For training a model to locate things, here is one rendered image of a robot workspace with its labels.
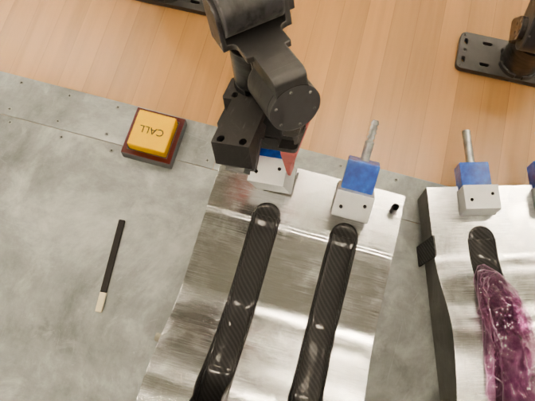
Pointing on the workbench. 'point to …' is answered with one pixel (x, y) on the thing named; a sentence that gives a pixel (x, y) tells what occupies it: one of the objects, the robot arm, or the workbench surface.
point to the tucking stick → (110, 266)
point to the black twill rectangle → (426, 251)
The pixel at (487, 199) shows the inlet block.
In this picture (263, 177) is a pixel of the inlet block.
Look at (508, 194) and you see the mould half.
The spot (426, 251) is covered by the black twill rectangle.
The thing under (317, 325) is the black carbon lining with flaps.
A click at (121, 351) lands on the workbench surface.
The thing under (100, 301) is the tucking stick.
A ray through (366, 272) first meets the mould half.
